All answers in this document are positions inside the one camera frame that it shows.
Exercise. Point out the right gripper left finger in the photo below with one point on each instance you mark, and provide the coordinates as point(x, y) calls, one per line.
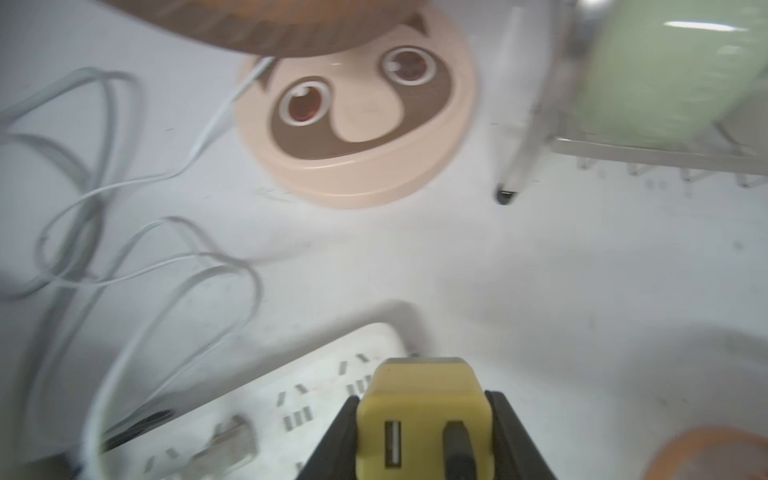
point(334, 458)

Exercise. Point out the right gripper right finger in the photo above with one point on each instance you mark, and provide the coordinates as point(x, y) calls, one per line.
point(516, 457)

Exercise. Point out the yellow usb charger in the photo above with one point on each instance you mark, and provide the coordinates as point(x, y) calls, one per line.
point(424, 418)

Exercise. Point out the white power strip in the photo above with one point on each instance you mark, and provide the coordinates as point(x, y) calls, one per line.
point(289, 409)

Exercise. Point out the beige desk fan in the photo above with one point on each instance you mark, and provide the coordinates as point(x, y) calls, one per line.
point(348, 104)

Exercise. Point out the green bowl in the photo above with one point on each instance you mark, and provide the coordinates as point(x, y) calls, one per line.
point(662, 71)

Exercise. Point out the white fan plug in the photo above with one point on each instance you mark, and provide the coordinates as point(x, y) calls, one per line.
point(232, 446)

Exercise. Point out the metal dish rack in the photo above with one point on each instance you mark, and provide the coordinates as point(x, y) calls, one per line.
point(576, 28)

